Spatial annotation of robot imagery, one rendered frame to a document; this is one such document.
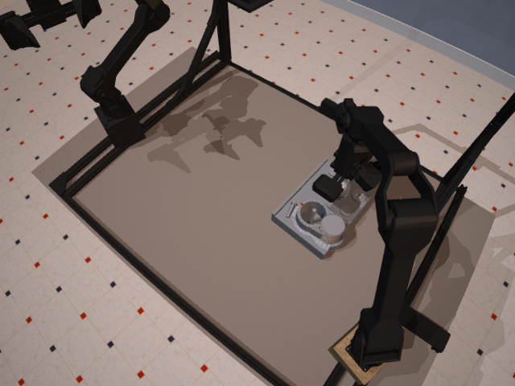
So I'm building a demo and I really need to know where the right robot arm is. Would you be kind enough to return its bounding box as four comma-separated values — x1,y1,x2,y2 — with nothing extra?
80,0,171,121

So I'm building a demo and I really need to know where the grey metal pin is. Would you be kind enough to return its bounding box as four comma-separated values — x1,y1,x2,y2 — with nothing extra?
308,208,317,224

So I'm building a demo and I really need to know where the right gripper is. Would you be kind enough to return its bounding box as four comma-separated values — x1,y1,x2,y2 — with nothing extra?
0,0,102,51

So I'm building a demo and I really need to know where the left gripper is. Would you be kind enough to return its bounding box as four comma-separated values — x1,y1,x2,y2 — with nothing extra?
312,149,373,203

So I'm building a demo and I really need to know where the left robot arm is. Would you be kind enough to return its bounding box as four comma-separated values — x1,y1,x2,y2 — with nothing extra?
333,98,439,372

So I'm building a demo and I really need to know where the tan gear with yellow arrow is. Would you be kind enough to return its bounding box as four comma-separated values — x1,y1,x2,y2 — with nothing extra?
336,179,350,200

